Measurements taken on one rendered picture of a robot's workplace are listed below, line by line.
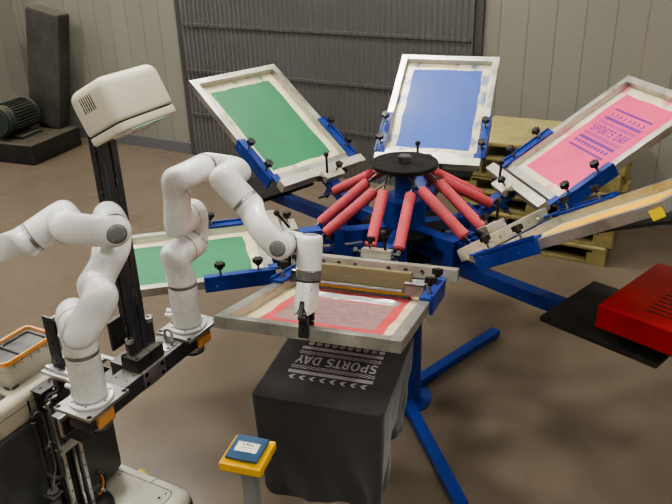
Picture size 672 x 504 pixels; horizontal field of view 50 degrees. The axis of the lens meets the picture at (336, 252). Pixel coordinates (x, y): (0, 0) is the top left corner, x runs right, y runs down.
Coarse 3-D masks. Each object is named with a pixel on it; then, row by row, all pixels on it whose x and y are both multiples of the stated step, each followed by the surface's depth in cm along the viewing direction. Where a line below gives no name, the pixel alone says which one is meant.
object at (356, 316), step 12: (396, 300) 264; (408, 300) 265; (336, 312) 244; (348, 312) 245; (360, 312) 246; (372, 312) 246; (384, 312) 247; (396, 312) 248; (324, 324) 230; (336, 324) 230; (348, 324) 231; (360, 324) 232; (372, 324) 232; (384, 324) 233
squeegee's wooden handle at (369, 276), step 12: (324, 264) 271; (336, 264) 270; (324, 276) 272; (336, 276) 270; (348, 276) 269; (360, 276) 267; (372, 276) 266; (384, 276) 265; (396, 276) 264; (408, 276) 262; (396, 288) 264
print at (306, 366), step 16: (304, 352) 260; (320, 352) 259; (336, 352) 259; (352, 352) 259; (368, 352) 258; (384, 352) 258; (304, 368) 251; (320, 368) 250; (336, 368) 250; (352, 368) 250; (368, 368) 250; (336, 384) 242; (352, 384) 241; (368, 384) 241
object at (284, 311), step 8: (320, 288) 276; (280, 304) 251; (288, 304) 251; (320, 304) 253; (328, 304) 254; (336, 304) 254; (272, 312) 240; (280, 312) 241; (288, 312) 241; (320, 312) 243; (328, 312) 244; (280, 320) 232; (288, 320) 232; (296, 320) 233; (320, 320) 234
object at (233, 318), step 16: (272, 288) 258; (288, 288) 273; (240, 304) 235; (256, 304) 244; (416, 304) 246; (224, 320) 220; (240, 320) 219; (256, 320) 218; (272, 320) 219; (416, 320) 227; (288, 336) 215; (320, 336) 212; (336, 336) 211; (352, 336) 209; (368, 336) 208; (384, 336) 209; (400, 336) 210; (400, 352) 206
